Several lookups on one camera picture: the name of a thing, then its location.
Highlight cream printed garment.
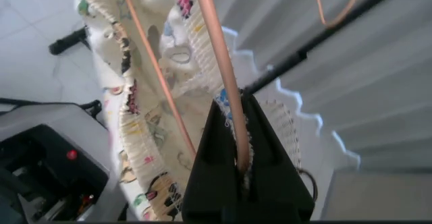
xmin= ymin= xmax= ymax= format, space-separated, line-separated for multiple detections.
xmin=72 ymin=0 xmax=254 ymax=222

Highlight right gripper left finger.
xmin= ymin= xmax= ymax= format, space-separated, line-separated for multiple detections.
xmin=182 ymin=99 xmax=244 ymax=222

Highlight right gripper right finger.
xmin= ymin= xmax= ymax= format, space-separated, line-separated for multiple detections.
xmin=240 ymin=93 xmax=316 ymax=222

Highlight white laundry basket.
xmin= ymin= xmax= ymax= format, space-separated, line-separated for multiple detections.
xmin=259 ymin=99 xmax=319 ymax=203

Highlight black clothes rack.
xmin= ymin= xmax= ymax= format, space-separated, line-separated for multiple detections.
xmin=48 ymin=0 xmax=413 ymax=96

